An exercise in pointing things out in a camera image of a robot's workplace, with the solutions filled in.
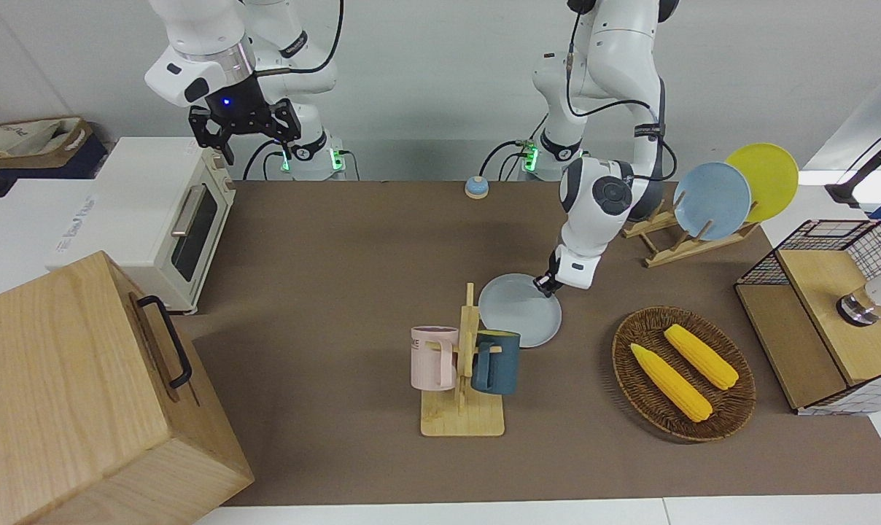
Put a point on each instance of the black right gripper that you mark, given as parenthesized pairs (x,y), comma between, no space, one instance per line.
(238,106)

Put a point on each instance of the gray round plate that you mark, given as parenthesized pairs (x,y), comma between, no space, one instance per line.
(517,313)

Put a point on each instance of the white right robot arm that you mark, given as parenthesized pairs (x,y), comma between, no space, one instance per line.
(200,36)

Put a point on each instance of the white toaster oven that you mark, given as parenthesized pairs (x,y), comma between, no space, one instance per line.
(138,211)

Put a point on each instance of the yellow plate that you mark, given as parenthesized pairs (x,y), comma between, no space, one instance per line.
(769,175)

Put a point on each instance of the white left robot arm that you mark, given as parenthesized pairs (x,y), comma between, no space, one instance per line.
(608,193)

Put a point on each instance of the wooden plate rack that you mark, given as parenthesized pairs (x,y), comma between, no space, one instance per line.
(677,248)

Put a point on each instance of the yellow corn cob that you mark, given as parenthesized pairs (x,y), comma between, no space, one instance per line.
(670,383)
(701,357)

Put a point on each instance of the blue bell with orange base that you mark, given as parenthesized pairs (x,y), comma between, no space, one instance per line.
(476,187)

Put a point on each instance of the wooden mug rack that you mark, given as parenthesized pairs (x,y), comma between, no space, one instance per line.
(461,415)

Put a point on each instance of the light blue plate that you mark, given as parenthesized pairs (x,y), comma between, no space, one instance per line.
(712,200)

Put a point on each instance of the light wooden drawer box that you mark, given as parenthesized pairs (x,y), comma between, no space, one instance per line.
(68,394)

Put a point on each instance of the dark blue mug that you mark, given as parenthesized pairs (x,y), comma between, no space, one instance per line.
(500,364)

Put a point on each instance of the beige canvas bag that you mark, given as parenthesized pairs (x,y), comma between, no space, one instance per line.
(25,142)

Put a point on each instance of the brown table mat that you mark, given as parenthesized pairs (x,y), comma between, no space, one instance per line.
(338,292)

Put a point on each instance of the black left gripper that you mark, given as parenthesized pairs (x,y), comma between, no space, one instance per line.
(553,264)

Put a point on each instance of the dark blue storage box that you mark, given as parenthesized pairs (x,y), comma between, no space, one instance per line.
(83,164)

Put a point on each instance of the brown wicker basket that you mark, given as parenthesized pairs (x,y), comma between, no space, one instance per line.
(634,379)

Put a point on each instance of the pink mug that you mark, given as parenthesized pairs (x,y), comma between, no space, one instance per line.
(429,361)

